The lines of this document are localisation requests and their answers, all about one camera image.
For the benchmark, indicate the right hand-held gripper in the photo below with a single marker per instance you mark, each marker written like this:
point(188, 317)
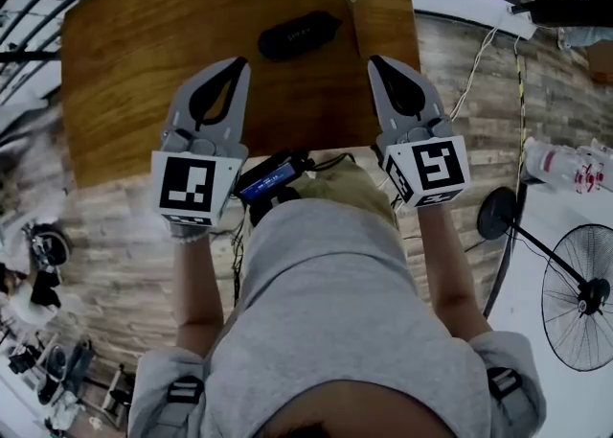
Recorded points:
point(433, 170)

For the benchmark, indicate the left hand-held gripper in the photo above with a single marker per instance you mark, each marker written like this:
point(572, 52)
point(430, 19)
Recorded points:
point(189, 184)

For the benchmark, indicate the black oblong case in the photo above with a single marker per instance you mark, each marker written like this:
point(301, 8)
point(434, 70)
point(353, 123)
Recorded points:
point(299, 36)

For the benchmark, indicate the person's right forearm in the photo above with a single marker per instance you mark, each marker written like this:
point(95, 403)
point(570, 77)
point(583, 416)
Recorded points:
point(445, 263)

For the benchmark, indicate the person's left forearm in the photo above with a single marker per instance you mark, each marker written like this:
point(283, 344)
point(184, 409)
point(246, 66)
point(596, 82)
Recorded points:
point(196, 292)

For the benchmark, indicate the black device with blue screen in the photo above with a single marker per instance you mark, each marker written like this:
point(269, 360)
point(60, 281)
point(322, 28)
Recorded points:
point(268, 182)

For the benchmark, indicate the person's khaki trousers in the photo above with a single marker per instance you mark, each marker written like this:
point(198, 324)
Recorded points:
point(349, 187)

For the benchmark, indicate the black waist pouch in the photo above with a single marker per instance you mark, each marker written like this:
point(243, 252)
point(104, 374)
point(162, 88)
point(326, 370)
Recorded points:
point(273, 208)

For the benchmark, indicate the white power strip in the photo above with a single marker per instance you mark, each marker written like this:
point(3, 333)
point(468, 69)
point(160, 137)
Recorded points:
point(522, 24)

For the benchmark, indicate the white plastic bottle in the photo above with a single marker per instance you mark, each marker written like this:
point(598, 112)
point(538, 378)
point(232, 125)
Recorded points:
point(555, 163)

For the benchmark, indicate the black metal beam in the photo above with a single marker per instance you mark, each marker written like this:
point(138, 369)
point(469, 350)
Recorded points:
point(560, 9)

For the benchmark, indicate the brown cardboard box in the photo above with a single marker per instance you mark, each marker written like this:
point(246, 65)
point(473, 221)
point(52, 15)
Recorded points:
point(601, 64)

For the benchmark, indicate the person's grey t-shirt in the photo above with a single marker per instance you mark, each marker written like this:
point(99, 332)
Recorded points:
point(330, 306)

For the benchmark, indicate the black pedestal fan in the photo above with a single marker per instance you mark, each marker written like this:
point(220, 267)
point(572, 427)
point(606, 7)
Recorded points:
point(495, 213)

